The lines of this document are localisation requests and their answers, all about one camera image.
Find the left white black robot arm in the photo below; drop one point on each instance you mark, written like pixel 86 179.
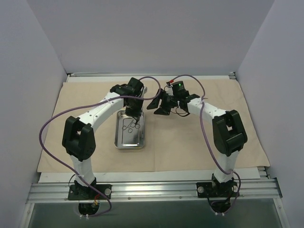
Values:
pixel 79 132

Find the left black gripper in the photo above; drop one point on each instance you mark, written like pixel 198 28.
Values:
pixel 133 111

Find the steel instrument tray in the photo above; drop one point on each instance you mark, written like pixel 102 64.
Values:
pixel 123 139

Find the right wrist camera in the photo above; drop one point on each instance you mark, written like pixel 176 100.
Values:
pixel 168 88

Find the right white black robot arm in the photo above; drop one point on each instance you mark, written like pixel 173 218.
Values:
pixel 229 135

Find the steel surgical scissors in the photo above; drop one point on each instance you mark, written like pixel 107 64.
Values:
pixel 129 127

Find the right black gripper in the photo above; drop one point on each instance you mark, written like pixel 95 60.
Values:
pixel 165 102

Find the aluminium front rail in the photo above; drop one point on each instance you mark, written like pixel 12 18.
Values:
pixel 152 191

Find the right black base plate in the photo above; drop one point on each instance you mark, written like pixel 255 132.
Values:
pixel 217 190

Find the beige cloth wrap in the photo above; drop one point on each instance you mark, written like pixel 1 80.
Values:
pixel 172 143

